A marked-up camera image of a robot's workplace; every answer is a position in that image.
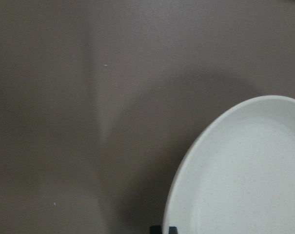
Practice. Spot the beige round plate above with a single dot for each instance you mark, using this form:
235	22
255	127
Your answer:
238	177

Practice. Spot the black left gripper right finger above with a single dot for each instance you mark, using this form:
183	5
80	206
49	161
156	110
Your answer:
172	230

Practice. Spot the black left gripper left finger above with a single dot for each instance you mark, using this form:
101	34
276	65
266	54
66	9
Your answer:
155	229

